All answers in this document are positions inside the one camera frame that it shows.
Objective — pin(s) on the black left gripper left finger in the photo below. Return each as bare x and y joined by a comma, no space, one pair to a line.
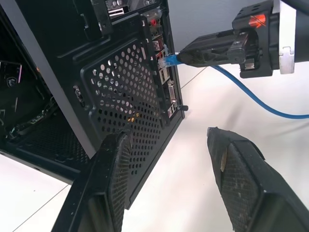
101,183

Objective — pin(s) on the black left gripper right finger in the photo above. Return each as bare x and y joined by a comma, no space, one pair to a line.
251,191

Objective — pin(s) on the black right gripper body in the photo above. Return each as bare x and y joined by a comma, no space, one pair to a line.
263,43

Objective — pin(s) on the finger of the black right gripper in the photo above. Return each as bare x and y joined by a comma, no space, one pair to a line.
212,59
217,41

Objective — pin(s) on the black computer tower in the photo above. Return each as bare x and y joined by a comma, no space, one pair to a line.
72,72

